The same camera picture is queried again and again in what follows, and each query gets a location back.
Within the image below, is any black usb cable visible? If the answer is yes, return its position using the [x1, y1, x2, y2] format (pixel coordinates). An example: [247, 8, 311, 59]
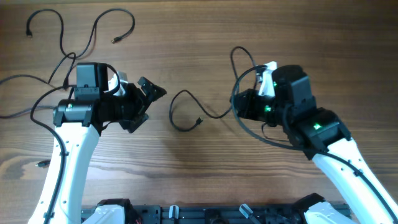
[169, 45, 292, 143]
[25, 7, 136, 60]
[0, 52, 77, 169]

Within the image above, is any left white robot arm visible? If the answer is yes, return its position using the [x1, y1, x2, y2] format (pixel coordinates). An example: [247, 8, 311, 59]
[29, 62, 167, 223]

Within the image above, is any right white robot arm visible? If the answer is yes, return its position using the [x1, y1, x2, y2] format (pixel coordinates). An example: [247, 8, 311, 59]
[230, 62, 397, 223]

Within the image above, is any black metal base rail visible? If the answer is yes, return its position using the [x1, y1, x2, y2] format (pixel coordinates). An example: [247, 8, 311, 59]
[80, 203, 351, 224]

